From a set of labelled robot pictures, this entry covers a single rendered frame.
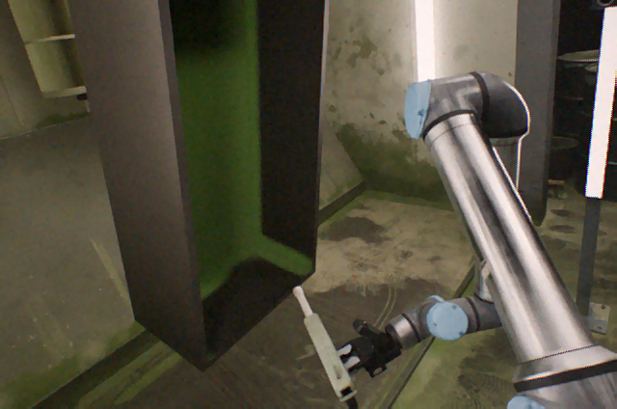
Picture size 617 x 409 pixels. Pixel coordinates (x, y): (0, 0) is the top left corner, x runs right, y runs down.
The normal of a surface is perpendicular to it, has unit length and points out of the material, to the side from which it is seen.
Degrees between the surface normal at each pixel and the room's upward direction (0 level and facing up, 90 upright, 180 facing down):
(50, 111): 90
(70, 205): 57
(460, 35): 90
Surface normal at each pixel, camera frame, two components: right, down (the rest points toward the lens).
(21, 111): 0.78, 0.11
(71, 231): 0.58, -0.41
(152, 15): -0.58, 0.35
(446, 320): -0.04, -0.25
